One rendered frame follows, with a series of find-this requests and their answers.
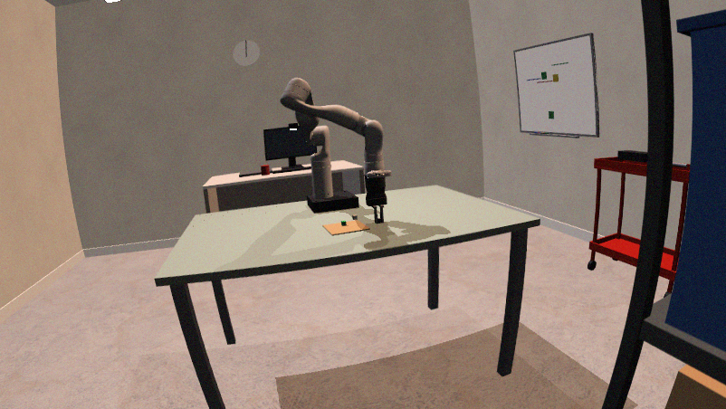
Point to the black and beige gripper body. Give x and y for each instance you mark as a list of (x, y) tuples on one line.
[(375, 183)]

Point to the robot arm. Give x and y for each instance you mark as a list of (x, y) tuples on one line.
[(294, 97)]

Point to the orange square mat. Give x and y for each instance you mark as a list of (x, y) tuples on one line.
[(351, 227)]

